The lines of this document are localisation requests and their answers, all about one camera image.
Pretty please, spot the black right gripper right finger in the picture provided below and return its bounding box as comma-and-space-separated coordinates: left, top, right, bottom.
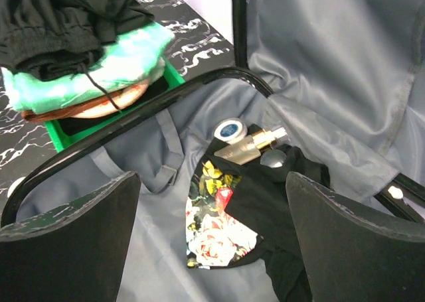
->
286, 172, 424, 301

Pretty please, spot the black floral print garment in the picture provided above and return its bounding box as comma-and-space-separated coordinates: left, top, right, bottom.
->
185, 139, 330, 301

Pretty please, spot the brown garment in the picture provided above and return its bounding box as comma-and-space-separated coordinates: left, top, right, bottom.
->
21, 96, 110, 122

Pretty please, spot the black drawstring garment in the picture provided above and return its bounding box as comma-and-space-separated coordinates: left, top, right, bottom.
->
0, 0, 157, 112

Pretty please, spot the green plastic tray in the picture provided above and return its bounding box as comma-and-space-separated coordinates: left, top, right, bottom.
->
44, 60, 185, 152

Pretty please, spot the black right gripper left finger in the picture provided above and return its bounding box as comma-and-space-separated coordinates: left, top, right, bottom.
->
1, 172, 141, 301

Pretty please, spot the space astronaut hard-shell suitcase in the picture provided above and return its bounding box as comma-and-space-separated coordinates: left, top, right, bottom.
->
1, 0, 424, 301

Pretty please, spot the blue lid round jar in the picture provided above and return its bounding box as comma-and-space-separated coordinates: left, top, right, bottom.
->
214, 117, 248, 144

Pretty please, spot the teal green garment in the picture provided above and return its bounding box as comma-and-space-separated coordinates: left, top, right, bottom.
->
1, 23, 175, 114

